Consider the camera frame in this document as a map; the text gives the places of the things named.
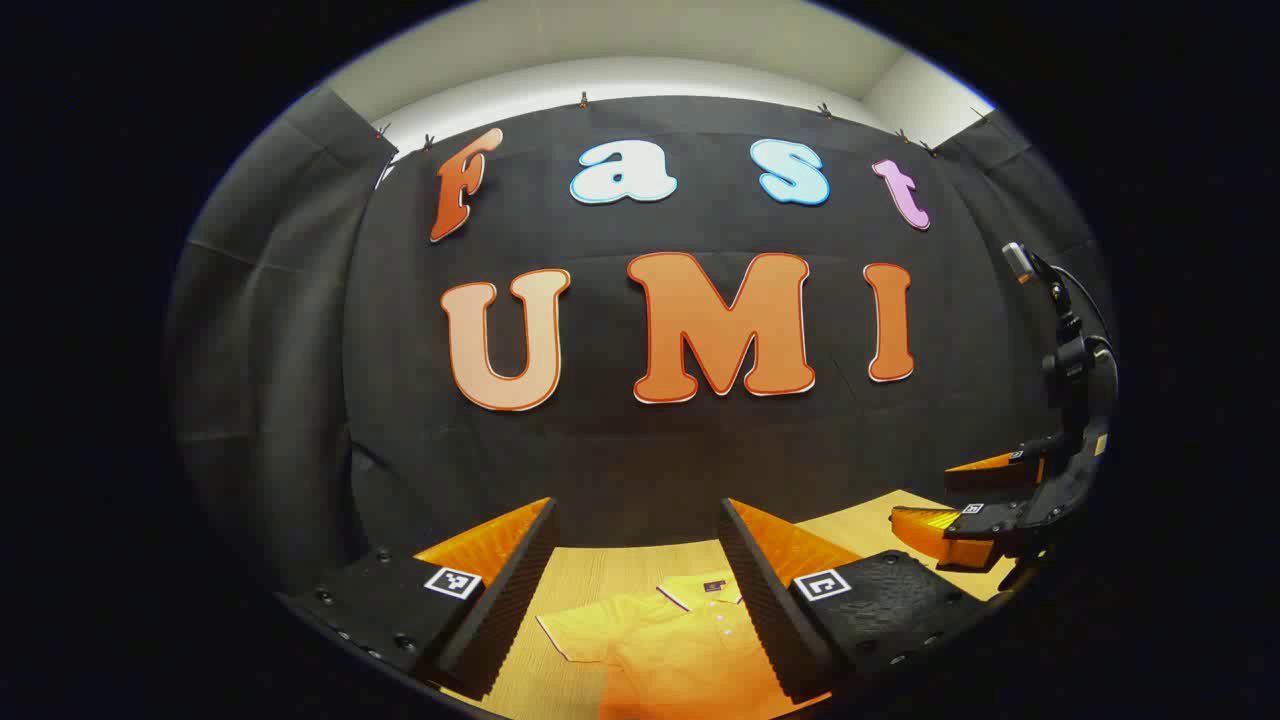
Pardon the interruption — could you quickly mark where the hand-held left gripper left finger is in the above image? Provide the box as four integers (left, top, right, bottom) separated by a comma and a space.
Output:
275, 497, 559, 701

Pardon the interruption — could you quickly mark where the row of small cloth clips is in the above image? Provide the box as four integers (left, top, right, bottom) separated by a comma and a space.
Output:
375, 92, 991, 161

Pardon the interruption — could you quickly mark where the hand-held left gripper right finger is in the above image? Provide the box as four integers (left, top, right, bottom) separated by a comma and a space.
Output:
718, 497, 1001, 706

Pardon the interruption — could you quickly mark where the orange polo T-shirt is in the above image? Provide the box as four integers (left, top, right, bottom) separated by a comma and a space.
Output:
537, 570, 831, 720

